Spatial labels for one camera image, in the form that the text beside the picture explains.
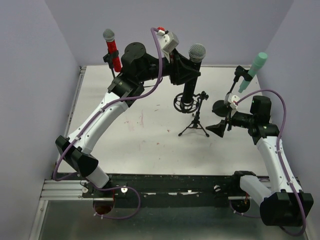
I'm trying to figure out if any black round-base stand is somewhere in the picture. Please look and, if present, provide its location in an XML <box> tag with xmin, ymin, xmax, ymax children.
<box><xmin>212</xmin><ymin>65</ymin><xmax>253</xmax><ymax>118</ymax></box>
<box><xmin>103</xmin><ymin>50</ymin><xmax>119</xmax><ymax>78</ymax></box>

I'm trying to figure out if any black glitter microphone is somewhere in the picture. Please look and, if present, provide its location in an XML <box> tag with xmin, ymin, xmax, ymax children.
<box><xmin>181</xmin><ymin>42</ymin><xmax>207</xmax><ymax>107</ymax></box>

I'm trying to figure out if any black tripod shock-mount stand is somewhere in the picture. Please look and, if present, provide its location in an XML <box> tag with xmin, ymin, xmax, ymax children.
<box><xmin>173</xmin><ymin>91</ymin><xmax>210</xmax><ymax>138</ymax></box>

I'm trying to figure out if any mint green toy microphone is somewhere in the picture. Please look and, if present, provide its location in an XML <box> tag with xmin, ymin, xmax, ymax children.
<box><xmin>238</xmin><ymin>52</ymin><xmax>268</xmax><ymax>93</ymax></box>

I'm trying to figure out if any red glitter microphone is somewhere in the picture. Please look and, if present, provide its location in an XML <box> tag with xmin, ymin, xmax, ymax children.
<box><xmin>103</xmin><ymin>28</ymin><xmax>122</xmax><ymax>73</ymax></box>

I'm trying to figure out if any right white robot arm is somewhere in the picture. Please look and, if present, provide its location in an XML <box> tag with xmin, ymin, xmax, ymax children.
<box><xmin>206</xmin><ymin>94</ymin><xmax>314</xmax><ymax>227</ymax></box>

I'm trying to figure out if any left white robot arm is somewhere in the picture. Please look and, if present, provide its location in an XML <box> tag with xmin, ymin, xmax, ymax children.
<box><xmin>55</xmin><ymin>42</ymin><xmax>206</xmax><ymax>189</ymax></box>

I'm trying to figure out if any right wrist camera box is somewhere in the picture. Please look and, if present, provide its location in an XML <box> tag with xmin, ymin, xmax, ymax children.
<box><xmin>223</xmin><ymin>92</ymin><xmax>240</xmax><ymax>110</ymax></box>

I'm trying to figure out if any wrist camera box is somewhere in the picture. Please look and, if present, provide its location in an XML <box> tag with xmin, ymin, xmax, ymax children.
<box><xmin>157</xmin><ymin>29</ymin><xmax>180</xmax><ymax>54</ymax></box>
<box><xmin>223</xmin><ymin>92</ymin><xmax>240</xmax><ymax>110</ymax></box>

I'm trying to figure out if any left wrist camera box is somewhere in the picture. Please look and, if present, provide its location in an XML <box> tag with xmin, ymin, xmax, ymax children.
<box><xmin>157</xmin><ymin>29</ymin><xmax>180</xmax><ymax>54</ymax></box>

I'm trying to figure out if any black front mounting rail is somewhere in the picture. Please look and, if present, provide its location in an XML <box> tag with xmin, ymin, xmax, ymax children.
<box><xmin>68</xmin><ymin>174</ymin><xmax>251</xmax><ymax>213</ymax></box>

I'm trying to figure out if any aluminium extrusion frame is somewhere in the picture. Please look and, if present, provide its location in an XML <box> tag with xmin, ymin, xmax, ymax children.
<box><xmin>28</xmin><ymin>65</ymin><xmax>87</xmax><ymax>240</ymax></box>

